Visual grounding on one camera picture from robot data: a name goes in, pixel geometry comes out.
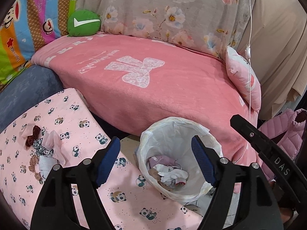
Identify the grey white sock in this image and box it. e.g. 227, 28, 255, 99
39, 156, 57, 179

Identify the beige brown scrunchie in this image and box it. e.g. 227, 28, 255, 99
28, 155, 44, 184

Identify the dark red scrunchie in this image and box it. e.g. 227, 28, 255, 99
25, 125, 41, 147

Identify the beige curtain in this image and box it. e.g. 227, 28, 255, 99
237, 0, 306, 120

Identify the pink bow print blanket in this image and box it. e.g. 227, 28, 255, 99
31, 34, 261, 163

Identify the blue velvet cushion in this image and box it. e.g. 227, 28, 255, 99
1, 65, 64, 131

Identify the pink puffer jacket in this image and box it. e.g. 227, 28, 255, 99
257, 108, 307, 182

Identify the grey floral bedsheet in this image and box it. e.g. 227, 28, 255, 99
76, 0, 255, 58

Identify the white hanging cord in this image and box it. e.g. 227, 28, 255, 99
244, 0, 253, 123

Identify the pale pink small cloth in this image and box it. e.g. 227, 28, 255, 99
42, 130, 66, 166

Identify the pink satin cloth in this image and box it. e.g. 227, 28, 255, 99
19, 124, 35, 139

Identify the black white patterned scrunchie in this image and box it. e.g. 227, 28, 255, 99
33, 138, 54, 157

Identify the white lined trash bin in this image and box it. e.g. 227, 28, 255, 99
136, 117, 223, 203

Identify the small pink pillow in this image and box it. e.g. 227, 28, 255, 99
225, 46, 261, 113

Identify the green round plush toy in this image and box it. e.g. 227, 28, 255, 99
67, 10, 101, 37

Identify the colourful monkey print pillow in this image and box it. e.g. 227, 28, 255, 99
1, 0, 77, 89

